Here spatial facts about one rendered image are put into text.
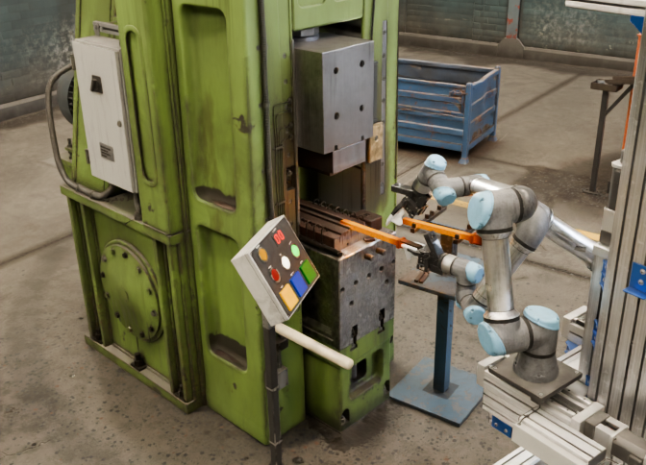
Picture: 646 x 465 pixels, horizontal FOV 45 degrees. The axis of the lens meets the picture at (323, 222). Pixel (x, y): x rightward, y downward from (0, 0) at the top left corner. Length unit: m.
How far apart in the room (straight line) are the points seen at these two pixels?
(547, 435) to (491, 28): 9.01
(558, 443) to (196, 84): 1.90
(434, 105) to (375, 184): 3.45
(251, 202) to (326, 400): 1.10
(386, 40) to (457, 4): 8.02
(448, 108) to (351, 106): 3.86
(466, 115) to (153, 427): 4.11
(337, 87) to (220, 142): 0.53
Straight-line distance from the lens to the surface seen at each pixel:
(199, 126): 3.26
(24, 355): 4.58
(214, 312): 3.61
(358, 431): 3.72
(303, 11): 3.04
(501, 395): 2.84
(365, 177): 3.51
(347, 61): 3.05
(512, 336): 2.57
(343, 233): 3.26
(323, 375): 3.60
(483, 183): 2.81
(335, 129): 3.06
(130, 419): 3.94
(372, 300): 3.47
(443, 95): 6.91
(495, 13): 11.18
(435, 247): 3.03
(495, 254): 2.51
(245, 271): 2.68
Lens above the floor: 2.38
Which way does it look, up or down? 24 degrees down
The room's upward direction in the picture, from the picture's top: 1 degrees counter-clockwise
